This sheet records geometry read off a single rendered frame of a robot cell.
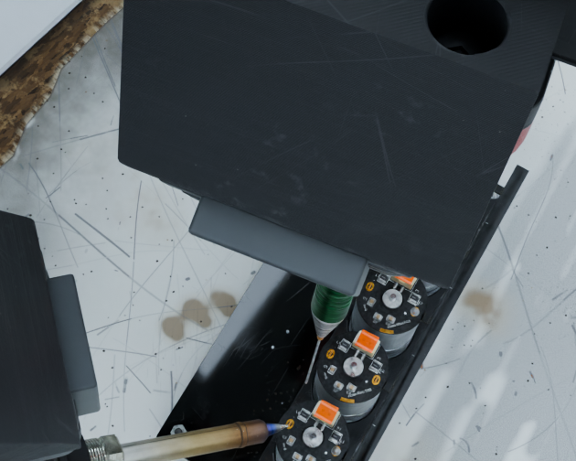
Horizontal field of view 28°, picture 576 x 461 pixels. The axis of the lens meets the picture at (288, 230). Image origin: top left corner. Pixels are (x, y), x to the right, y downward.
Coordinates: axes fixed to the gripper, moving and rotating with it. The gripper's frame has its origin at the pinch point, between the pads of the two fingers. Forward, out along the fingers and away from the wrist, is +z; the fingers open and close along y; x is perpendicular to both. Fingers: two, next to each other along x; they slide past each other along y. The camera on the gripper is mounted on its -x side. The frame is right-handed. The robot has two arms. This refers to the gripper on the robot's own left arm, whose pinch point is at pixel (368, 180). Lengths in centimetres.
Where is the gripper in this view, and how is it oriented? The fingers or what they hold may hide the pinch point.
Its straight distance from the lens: 28.6
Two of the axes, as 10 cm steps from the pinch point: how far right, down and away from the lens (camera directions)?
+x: 3.5, -7.2, 6.0
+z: -1.4, 5.9, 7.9
